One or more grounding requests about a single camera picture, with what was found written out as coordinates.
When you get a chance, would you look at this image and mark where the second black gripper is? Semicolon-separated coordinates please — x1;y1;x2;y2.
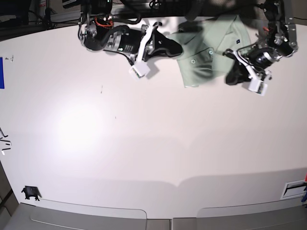
223;49;272;85

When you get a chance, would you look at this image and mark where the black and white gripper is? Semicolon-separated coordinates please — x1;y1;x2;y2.
133;22;183;64

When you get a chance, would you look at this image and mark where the light green T-shirt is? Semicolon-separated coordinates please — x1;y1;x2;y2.
168;15;251;88

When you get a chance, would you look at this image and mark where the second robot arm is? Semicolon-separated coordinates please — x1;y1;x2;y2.
164;0;297;87

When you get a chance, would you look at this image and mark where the blue panel at edge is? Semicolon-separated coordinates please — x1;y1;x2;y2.
0;57;5;89

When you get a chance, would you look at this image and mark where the black hex key set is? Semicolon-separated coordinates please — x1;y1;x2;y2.
0;129;12;156

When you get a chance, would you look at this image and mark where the black clamp on table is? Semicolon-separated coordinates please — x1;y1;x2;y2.
22;186;41;201

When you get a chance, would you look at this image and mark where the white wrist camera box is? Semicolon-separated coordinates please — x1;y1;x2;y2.
129;61;150;80

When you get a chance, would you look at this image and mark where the robot arm with camera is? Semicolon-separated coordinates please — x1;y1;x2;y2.
78;0;146;65

